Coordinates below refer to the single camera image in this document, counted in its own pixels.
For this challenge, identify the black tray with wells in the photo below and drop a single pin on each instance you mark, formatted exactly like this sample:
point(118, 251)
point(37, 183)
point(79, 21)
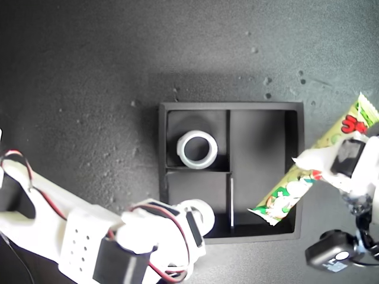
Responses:
point(257, 142)

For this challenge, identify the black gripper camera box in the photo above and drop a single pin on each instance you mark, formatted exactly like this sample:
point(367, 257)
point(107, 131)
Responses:
point(325, 251)

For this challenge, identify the snack bar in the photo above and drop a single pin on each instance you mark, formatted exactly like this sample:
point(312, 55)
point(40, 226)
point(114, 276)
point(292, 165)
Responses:
point(284, 198)

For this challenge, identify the large white tape roll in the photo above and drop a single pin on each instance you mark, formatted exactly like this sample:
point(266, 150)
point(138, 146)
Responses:
point(182, 151)

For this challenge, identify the small white tape roll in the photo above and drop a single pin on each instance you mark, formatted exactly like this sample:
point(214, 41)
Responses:
point(208, 219)

